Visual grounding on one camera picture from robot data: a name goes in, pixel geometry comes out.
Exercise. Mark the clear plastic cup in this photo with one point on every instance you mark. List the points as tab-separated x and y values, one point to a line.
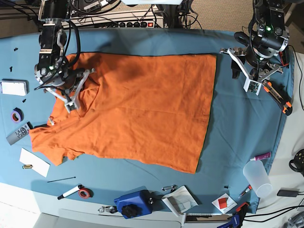
257	178

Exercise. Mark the metal carabiner clip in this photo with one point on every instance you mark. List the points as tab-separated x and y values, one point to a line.
170	188

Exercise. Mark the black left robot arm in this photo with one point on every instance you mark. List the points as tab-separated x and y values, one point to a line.
265	49

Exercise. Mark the small black device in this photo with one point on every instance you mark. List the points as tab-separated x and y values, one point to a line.
284	192

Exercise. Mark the white paper card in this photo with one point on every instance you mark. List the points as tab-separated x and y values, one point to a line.
37	164

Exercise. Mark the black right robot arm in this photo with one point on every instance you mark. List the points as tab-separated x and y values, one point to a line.
53	40

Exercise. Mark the grey remote control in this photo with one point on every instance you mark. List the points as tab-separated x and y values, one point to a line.
19	133

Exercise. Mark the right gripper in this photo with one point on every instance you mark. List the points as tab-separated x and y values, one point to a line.
65	84

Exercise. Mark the purple tape roll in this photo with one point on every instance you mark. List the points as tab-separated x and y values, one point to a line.
17	115

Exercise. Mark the red tape roll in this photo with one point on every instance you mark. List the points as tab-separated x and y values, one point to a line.
85	193

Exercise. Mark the blue table cloth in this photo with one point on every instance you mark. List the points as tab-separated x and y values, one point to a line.
241	124

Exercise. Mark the blue orange clamp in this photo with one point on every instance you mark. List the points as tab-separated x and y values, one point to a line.
238	218

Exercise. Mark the white phone box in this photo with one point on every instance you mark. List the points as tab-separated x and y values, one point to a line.
18	88

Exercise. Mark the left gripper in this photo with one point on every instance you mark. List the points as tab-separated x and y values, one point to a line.
255	69

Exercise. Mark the orange t-shirt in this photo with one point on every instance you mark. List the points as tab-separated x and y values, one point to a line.
151	109

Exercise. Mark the purple glue tube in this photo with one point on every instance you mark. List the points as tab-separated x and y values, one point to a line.
261	156

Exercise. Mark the orange black utility knife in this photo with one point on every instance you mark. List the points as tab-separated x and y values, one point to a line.
281	98

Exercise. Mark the folded paper booklet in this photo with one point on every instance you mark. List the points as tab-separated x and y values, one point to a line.
179	201

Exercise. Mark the black thin stick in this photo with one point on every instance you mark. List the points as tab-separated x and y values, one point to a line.
64	179

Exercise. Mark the white black marker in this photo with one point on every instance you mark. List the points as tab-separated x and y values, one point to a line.
70	192

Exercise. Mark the white card red square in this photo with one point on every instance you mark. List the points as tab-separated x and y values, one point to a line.
224	203

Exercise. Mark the gold battery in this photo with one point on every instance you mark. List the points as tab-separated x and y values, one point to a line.
27	166

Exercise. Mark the blue plastic device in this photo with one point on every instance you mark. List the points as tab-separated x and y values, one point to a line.
134	204

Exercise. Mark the red pen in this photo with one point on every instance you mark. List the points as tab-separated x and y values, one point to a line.
249	188

